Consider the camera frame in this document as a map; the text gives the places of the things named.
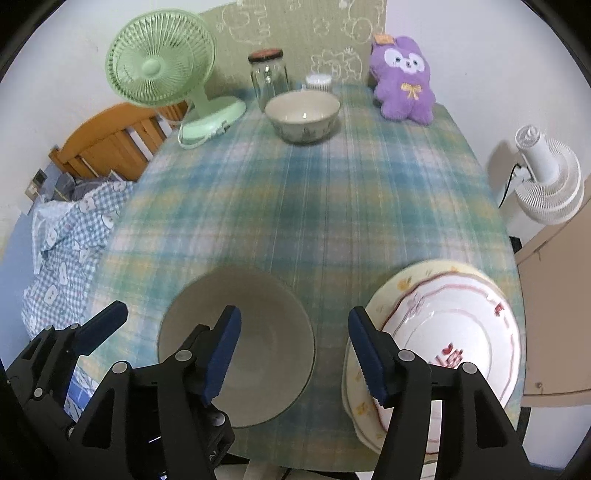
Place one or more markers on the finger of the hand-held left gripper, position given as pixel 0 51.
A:
pixel 104 323

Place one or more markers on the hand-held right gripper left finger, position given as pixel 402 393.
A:
pixel 224 350

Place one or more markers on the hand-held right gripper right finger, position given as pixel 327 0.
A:
pixel 369 355

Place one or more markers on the medium floral ceramic bowl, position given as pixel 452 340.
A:
pixel 272 332

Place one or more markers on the yellow floral white plate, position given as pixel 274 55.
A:
pixel 392 288

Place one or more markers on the red trim white plate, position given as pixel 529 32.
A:
pixel 461 323

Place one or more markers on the blue checked blanket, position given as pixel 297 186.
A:
pixel 69 240

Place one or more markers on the light blue bed sheet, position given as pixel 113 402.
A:
pixel 14 277

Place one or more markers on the green blue plaid tablecloth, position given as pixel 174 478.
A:
pixel 300 207

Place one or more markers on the beige wooden board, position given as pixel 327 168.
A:
pixel 554 300

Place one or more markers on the large floral ceramic bowl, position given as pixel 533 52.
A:
pixel 300 127

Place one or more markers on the white circulator fan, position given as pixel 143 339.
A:
pixel 545 161

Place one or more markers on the green desk fan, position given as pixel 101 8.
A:
pixel 157 64

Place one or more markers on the purple plush rabbit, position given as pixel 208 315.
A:
pixel 406 92

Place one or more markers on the glass jar with dark lid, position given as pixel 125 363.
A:
pixel 268 78

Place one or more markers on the clear cotton swab container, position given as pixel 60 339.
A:
pixel 318 82

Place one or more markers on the tan paper tag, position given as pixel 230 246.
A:
pixel 383 39

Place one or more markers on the green doodle print backdrop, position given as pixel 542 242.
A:
pixel 300 27

